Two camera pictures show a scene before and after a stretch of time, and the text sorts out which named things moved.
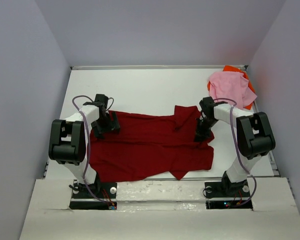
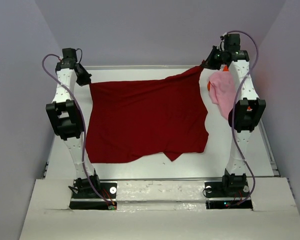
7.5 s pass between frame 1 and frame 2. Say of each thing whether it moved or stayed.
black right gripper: moved
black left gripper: moved
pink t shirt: stayed
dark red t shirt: moved
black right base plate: stayed
